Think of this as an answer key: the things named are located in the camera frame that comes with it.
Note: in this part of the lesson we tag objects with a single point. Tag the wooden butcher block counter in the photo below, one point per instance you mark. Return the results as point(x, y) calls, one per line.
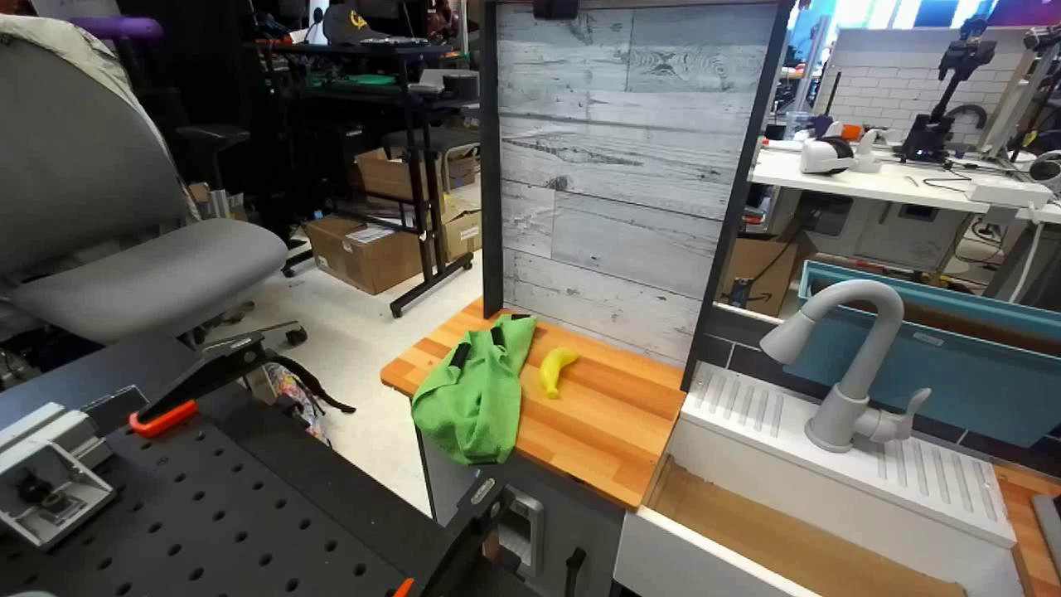
point(609, 425)

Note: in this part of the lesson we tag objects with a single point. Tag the yellow banana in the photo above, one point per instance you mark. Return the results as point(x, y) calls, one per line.
point(553, 368)

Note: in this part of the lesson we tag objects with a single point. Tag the grey wood backsplash panel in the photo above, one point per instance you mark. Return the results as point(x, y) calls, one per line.
point(615, 137)

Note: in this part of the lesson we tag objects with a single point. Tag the black orange clamp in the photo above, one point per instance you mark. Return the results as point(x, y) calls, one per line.
point(181, 404)

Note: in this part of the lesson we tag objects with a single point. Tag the white sink basin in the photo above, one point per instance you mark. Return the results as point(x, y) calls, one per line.
point(746, 505)

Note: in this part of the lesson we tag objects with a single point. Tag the grey tap faucet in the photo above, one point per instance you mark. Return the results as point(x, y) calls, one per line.
point(846, 413)

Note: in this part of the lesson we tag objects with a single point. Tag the green cloth bag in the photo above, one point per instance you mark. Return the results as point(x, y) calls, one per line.
point(468, 404)

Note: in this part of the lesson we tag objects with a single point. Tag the cardboard box on floor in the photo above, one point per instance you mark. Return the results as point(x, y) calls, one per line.
point(367, 258)

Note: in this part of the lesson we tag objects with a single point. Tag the grey office chair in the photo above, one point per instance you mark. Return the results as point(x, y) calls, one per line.
point(94, 227)

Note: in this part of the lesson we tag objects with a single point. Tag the black perforated table plate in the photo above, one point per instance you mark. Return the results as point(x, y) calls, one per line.
point(250, 508)

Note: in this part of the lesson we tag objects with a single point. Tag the white desk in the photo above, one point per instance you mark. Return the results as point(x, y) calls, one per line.
point(898, 214)

